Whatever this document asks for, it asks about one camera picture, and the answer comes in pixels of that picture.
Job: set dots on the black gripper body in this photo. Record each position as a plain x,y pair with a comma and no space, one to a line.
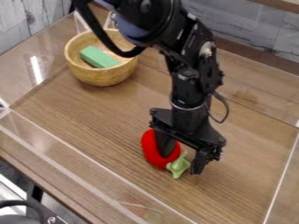
189,127

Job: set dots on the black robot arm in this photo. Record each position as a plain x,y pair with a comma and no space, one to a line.
161,24

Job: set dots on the brown wooden bowl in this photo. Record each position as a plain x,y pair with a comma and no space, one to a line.
101,77

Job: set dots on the black table leg bracket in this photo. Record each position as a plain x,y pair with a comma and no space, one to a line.
51,211

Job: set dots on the red plush radish toy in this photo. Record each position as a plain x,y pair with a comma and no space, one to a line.
175,163

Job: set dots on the clear acrylic tray wall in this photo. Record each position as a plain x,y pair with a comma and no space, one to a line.
71,136

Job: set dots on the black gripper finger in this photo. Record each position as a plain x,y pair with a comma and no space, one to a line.
164,143
199,162

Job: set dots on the green rectangular block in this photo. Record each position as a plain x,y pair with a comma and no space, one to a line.
96,57

